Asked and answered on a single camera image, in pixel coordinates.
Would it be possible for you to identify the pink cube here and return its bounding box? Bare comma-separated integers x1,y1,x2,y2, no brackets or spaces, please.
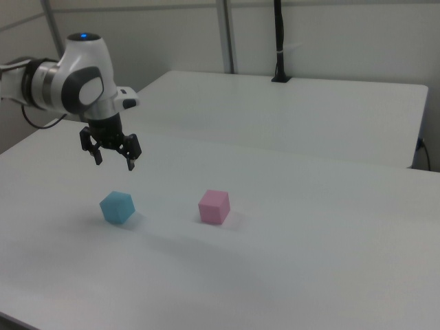
197,189,230,226

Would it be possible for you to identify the blue cube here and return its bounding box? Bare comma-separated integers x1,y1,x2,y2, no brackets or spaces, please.
99,190,135,226

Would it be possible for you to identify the black camera pole stand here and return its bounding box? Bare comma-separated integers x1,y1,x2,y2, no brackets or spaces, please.
271,0,293,84

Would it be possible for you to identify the grey partition post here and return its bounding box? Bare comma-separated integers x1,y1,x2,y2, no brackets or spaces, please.
216,0,239,74
41,0,65,58

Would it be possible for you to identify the black power cable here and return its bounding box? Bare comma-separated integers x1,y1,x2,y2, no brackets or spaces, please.
417,137,432,171

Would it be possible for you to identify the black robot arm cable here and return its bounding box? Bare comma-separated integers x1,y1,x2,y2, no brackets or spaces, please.
21,104,67,130

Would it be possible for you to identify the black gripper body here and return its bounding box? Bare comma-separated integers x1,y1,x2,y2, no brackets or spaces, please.
79,115,142,159

